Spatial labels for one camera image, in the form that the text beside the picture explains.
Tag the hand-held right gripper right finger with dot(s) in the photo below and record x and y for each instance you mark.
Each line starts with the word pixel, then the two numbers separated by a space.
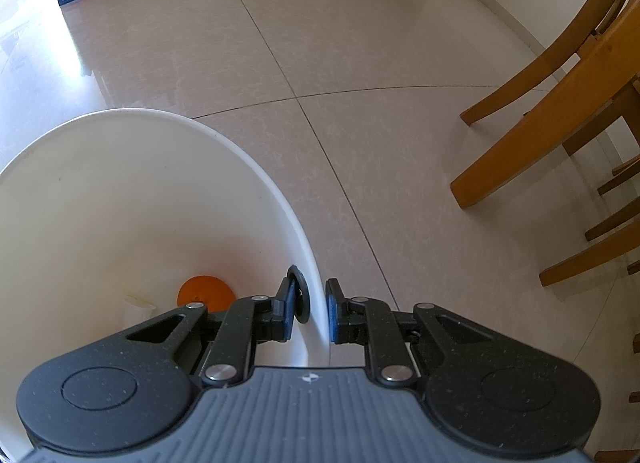
pixel 333 313

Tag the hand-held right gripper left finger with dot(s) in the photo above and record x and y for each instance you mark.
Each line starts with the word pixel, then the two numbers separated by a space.
pixel 286 324

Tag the black round grip disc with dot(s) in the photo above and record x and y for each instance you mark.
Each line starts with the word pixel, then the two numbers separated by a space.
pixel 302 300

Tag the orange fruit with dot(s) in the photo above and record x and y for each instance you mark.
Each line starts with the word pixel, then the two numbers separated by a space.
pixel 207 293

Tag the small white plastic cup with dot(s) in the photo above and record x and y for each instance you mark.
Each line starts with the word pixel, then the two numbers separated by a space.
pixel 137 310

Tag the white plastic trash bin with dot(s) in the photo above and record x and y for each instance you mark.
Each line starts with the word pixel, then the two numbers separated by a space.
pixel 100 203

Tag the wooden chair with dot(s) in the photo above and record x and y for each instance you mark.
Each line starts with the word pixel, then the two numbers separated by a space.
pixel 540 143
pixel 590 258

